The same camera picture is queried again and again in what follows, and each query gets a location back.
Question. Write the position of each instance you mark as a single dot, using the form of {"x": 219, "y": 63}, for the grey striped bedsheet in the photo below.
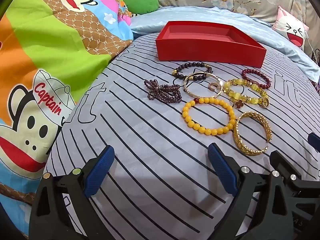
{"x": 150, "y": 142}

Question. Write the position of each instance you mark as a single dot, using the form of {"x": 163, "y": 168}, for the thin gold bangle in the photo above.
{"x": 189, "y": 90}

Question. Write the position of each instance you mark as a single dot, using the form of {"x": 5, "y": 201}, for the cat face pillow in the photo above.
{"x": 292, "y": 30}

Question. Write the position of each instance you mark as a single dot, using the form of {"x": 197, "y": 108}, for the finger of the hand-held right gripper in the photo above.
{"x": 314, "y": 141}
{"x": 287, "y": 163}

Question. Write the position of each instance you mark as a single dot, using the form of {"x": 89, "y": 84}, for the light blue pillow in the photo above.
{"x": 287, "y": 52}

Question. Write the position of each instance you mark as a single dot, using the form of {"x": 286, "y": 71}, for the red cardboard box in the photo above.
{"x": 210, "y": 40}

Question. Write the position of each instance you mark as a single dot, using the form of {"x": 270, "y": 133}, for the woven gold cuff bangle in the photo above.
{"x": 262, "y": 120}

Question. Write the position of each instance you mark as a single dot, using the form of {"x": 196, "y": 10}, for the green cushion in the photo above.
{"x": 140, "y": 3}

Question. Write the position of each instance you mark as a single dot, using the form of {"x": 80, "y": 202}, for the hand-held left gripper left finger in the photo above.
{"x": 100, "y": 170}

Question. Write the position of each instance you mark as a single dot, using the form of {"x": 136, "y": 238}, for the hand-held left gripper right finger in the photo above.
{"x": 222, "y": 167}

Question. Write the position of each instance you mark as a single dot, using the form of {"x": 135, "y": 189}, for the cartoon monkey blanket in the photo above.
{"x": 50, "y": 55}

